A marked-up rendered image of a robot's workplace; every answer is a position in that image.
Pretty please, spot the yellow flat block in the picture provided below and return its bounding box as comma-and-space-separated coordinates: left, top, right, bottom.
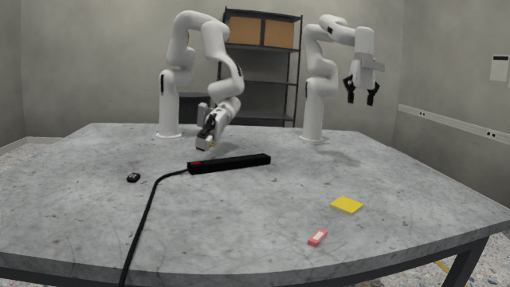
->
329, 196, 363, 216

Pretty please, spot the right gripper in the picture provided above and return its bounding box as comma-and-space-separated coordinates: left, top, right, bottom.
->
197, 108, 230, 143

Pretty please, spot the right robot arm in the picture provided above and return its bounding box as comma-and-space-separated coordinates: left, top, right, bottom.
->
156, 10, 244, 140

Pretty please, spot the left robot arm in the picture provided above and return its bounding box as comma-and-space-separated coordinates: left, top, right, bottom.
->
299, 14, 386, 143

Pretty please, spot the small red block with white top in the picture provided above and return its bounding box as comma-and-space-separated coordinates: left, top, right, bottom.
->
308, 229, 328, 247

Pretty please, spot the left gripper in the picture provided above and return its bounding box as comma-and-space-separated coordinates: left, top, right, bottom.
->
343, 60, 380, 106

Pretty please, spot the black power strip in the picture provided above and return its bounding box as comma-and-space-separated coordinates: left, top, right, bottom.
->
187, 153, 271, 175

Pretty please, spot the white plug-in charger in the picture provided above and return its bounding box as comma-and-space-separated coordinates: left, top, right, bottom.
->
195, 136, 216, 151

